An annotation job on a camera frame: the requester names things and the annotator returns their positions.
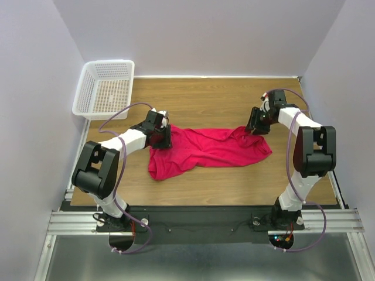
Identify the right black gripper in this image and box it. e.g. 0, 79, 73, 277
243, 106, 276, 135

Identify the white plastic basket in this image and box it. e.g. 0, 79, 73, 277
72, 59, 135, 121

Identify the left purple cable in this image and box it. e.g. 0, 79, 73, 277
98, 101, 154, 255

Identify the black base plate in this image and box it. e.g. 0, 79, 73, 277
93, 205, 304, 246

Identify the pink t shirt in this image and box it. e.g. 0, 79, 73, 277
148, 125, 272, 181

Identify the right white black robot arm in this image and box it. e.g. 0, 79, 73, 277
246, 88, 336, 228

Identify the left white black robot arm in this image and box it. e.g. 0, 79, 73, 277
71, 108, 172, 231

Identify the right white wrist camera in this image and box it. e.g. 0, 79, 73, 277
260, 92, 270, 112

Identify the aluminium frame rail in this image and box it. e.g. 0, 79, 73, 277
33, 119, 366, 281

